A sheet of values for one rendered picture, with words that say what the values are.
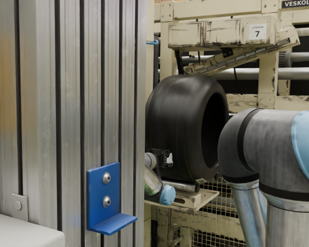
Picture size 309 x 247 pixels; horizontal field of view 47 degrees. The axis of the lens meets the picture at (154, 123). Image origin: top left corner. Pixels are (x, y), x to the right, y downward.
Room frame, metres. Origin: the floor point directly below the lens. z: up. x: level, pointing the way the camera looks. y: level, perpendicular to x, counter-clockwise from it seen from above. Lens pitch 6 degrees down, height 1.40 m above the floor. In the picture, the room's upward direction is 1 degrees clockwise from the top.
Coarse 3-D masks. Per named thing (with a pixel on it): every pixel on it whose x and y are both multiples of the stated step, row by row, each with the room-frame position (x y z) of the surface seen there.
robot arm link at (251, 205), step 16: (240, 112) 0.64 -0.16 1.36; (224, 128) 0.65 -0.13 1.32; (224, 144) 0.63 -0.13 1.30; (224, 160) 0.65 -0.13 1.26; (224, 176) 0.68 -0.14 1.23; (240, 176) 0.65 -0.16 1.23; (256, 176) 0.65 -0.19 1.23; (240, 192) 0.67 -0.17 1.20; (256, 192) 0.66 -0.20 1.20; (240, 208) 0.69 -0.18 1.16; (256, 208) 0.67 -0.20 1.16; (240, 224) 0.72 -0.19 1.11; (256, 224) 0.68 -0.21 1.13; (256, 240) 0.69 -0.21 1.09
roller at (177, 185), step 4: (164, 180) 1.79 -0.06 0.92; (168, 180) 1.78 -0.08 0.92; (172, 180) 1.78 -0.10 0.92; (176, 180) 1.78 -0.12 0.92; (168, 184) 1.77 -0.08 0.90; (172, 184) 1.76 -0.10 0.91; (176, 184) 1.75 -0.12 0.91; (180, 184) 1.74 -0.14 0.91; (184, 184) 1.73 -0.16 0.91; (188, 184) 1.72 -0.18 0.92; (192, 184) 1.72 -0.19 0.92; (196, 184) 1.71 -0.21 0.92; (176, 188) 1.75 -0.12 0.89; (180, 188) 1.74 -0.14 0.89; (184, 188) 1.73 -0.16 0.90; (188, 188) 1.71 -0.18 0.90; (192, 188) 1.70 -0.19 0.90; (196, 188) 1.70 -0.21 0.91; (196, 192) 1.70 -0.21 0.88
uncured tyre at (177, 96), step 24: (168, 96) 1.70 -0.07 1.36; (192, 96) 1.65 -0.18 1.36; (216, 96) 2.04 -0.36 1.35; (168, 120) 1.64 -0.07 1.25; (192, 120) 1.61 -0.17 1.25; (216, 120) 2.10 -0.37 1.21; (168, 144) 1.63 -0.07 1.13; (192, 144) 1.61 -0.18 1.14; (216, 144) 2.07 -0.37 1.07; (168, 168) 1.69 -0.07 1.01; (192, 168) 1.65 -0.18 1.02; (216, 168) 1.85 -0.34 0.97
